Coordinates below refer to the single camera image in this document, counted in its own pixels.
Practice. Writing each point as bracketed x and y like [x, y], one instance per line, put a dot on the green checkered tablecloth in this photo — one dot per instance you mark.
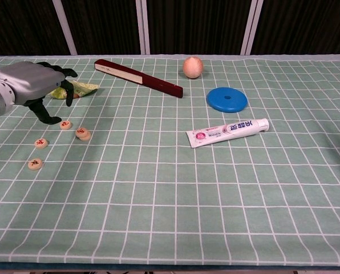
[187, 199]

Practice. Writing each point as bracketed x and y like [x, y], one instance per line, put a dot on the peach coloured ball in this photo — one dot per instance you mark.
[192, 67]

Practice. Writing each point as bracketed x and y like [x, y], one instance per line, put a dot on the white partition post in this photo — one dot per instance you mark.
[252, 27]
[143, 27]
[64, 27]

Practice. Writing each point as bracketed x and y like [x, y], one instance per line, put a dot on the blue disc with hole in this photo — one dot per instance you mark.
[218, 100]

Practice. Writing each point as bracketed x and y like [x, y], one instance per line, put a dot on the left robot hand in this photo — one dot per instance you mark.
[30, 80]

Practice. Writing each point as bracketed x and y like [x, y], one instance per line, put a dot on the dark red folded fan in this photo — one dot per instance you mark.
[147, 80]

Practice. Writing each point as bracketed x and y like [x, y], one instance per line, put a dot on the crumpled yellow-green wrapper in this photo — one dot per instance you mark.
[84, 87]

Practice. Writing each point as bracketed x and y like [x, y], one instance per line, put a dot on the white toothpaste tube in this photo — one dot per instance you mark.
[215, 134]

